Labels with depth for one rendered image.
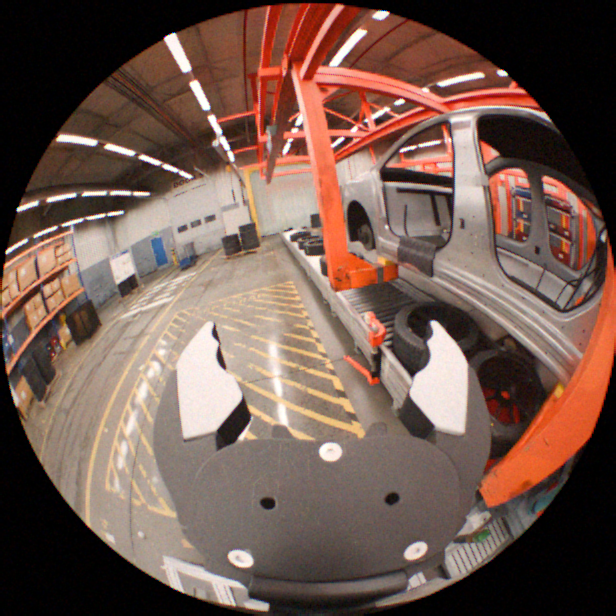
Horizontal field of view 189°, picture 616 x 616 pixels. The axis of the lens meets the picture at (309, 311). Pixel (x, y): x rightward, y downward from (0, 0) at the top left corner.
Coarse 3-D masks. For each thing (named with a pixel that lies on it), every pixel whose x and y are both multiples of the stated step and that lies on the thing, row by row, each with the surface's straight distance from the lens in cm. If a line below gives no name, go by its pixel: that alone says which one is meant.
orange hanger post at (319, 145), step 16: (304, 80) 219; (304, 96) 204; (304, 112) 197; (320, 112) 197; (304, 128) 201; (320, 128) 189; (320, 144) 183; (320, 160) 178; (320, 176) 175; (336, 176) 179; (320, 192) 174; (336, 192) 177; (320, 208) 182; (336, 208) 176; (336, 224) 177; (336, 240) 178; (336, 256) 180; (336, 272) 182; (336, 288) 188
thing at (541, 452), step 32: (608, 256) 60; (608, 288) 53; (608, 320) 49; (608, 352) 50; (576, 384) 54; (608, 384) 53; (576, 416) 57; (544, 448) 64; (576, 448) 62; (480, 480) 90; (512, 480) 77
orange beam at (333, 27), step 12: (336, 12) 156; (348, 12) 153; (324, 24) 170; (336, 24) 160; (324, 36) 168; (336, 36) 170; (312, 48) 188; (324, 48) 180; (312, 60) 191; (300, 72) 220; (312, 72) 208
